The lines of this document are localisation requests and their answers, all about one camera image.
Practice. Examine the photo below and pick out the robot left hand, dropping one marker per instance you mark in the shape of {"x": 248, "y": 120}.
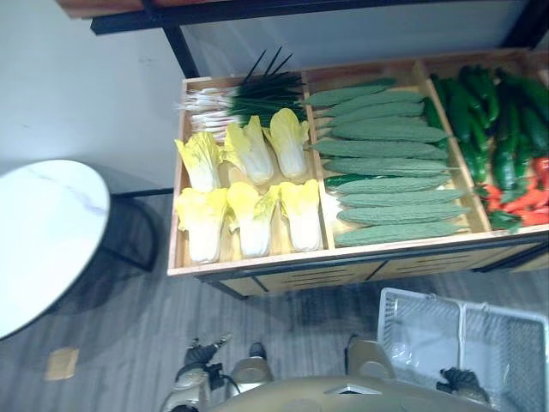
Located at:
{"x": 199, "y": 354}

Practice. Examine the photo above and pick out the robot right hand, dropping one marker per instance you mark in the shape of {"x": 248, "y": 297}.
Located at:
{"x": 465, "y": 382}

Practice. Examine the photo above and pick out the grey plastic shopping basket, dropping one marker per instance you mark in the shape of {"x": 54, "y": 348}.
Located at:
{"x": 506, "y": 343}

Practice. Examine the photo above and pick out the yellow napa cabbage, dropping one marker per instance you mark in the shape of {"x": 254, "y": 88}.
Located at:
{"x": 300, "y": 214}
{"x": 287, "y": 143}
{"x": 199, "y": 161}
{"x": 253, "y": 223}
{"x": 201, "y": 223}
{"x": 251, "y": 150}

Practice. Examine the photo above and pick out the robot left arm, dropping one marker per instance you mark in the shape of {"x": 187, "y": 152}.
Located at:
{"x": 188, "y": 382}

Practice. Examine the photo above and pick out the clear bubble wrap sheet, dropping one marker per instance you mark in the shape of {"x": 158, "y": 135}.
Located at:
{"x": 407, "y": 352}

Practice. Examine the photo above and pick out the robot right leg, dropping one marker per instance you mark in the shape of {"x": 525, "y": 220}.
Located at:
{"x": 369, "y": 360}

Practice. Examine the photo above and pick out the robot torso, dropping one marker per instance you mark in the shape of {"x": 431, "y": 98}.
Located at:
{"x": 334, "y": 395}

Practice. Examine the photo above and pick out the green bitter gourd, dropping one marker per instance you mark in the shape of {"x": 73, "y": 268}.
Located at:
{"x": 399, "y": 213}
{"x": 394, "y": 234}
{"x": 390, "y": 184}
{"x": 386, "y": 129}
{"x": 386, "y": 167}
{"x": 377, "y": 101}
{"x": 360, "y": 89}
{"x": 377, "y": 113}
{"x": 399, "y": 198}
{"x": 377, "y": 149}

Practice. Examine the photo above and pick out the round white table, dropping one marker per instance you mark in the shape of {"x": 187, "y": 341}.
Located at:
{"x": 47, "y": 240}

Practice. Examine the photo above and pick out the dark green cucumber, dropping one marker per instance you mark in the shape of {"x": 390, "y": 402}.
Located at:
{"x": 336, "y": 180}

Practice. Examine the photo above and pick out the green scallion bunch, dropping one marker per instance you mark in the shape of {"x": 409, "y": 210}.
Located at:
{"x": 214, "y": 122}
{"x": 257, "y": 92}

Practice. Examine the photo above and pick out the wooden produce stand black frame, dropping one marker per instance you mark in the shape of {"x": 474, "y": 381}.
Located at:
{"x": 300, "y": 266}

